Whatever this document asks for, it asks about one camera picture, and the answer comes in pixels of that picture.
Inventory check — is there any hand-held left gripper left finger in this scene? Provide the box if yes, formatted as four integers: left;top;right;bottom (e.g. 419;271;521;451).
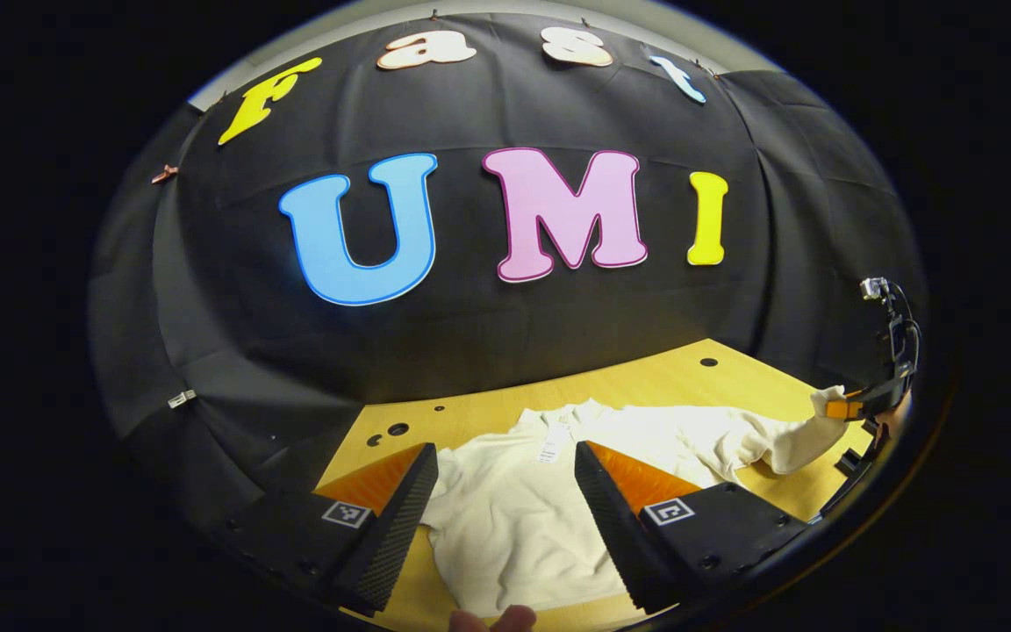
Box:
220;442;441;617

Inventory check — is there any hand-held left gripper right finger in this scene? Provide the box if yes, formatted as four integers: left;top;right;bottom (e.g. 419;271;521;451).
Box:
573;440;812;615

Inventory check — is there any cream white sweatshirt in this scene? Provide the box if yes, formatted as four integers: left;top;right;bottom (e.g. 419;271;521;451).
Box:
422;384;849;617

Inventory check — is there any black backdrop cloth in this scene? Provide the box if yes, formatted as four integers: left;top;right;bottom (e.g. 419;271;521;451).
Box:
89;11;928;528

